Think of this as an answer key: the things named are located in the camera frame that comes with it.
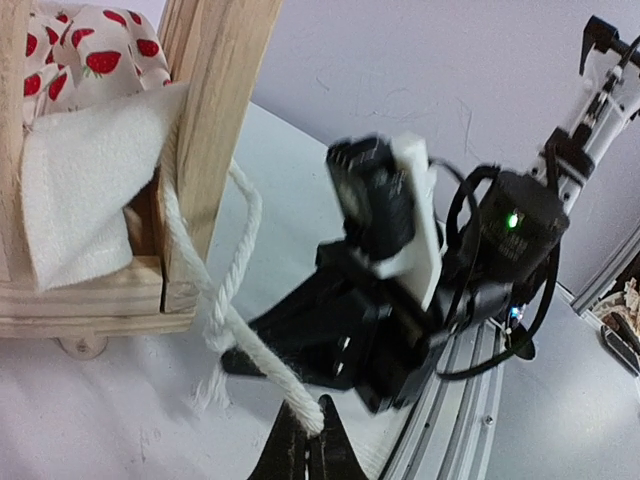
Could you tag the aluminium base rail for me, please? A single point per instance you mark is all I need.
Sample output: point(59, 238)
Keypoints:
point(570, 413)

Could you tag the wooden pet bed frame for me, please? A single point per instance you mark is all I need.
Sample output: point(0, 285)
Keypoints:
point(215, 50)

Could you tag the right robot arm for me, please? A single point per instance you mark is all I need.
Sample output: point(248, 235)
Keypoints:
point(500, 242)

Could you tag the strawberry print ruffled mattress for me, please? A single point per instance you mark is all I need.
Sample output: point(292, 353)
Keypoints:
point(98, 103)

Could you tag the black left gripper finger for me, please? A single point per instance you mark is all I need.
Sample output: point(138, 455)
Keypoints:
point(330, 455)

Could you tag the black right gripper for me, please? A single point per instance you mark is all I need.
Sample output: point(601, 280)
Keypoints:
point(344, 329)

